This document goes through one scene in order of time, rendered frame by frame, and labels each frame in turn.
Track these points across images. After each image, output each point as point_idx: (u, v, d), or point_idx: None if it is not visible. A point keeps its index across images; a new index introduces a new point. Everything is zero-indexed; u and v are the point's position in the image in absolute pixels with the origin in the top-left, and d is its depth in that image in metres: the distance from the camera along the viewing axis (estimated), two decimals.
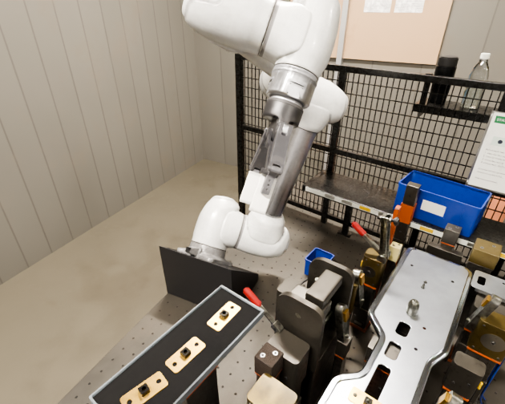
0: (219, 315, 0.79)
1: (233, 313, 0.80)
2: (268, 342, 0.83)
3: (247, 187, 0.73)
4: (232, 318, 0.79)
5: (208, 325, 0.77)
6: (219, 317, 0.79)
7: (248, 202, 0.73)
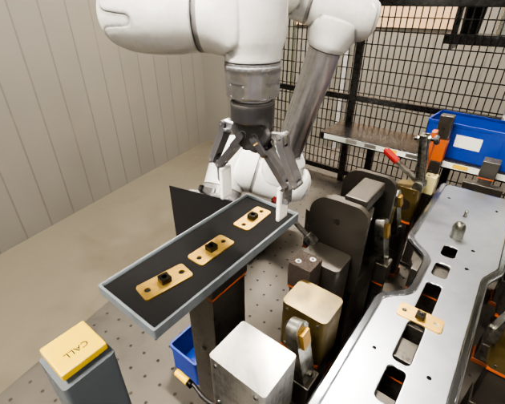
0: (247, 216, 0.68)
1: (263, 216, 0.69)
2: None
3: (224, 184, 0.68)
4: (261, 220, 0.68)
5: (236, 225, 0.66)
6: (246, 219, 0.68)
7: (229, 194, 0.71)
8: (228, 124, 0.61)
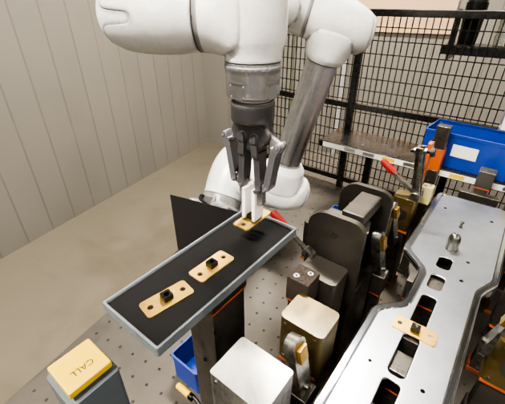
0: (247, 216, 0.68)
1: (263, 216, 0.69)
2: None
3: (247, 203, 0.67)
4: (261, 220, 0.68)
5: (236, 225, 0.66)
6: (246, 219, 0.68)
7: (250, 212, 0.69)
8: (229, 131, 0.62)
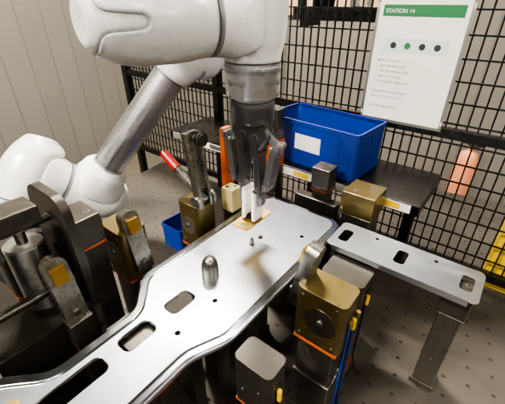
0: (247, 216, 0.68)
1: (263, 216, 0.69)
2: None
3: (246, 203, 0.67)
4: (261, 220, 0.68)
5: (235, 225, 0.66)
6: (246, 219, 0.68)
7: (250, 212, 0.69)
8: (229, 131, 0.62)
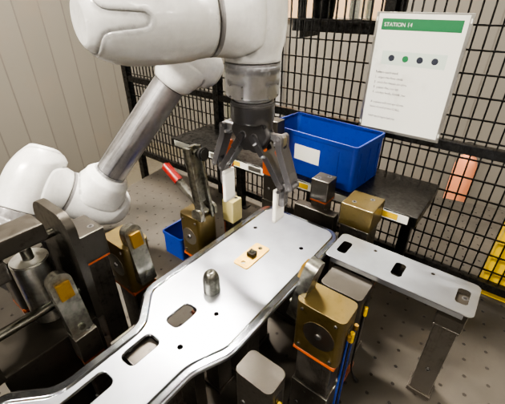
0: (247, 254, 0.73)
1: (261, 253, 0.74)
2: None
3: (228, 187, 0.68)
4: (260, 257, 0.73)
5: (236, 263, 0.71)
6: (246, 256, 0.73)
7: (232, 197, 0.71)
8: (228, 125, 0.62)
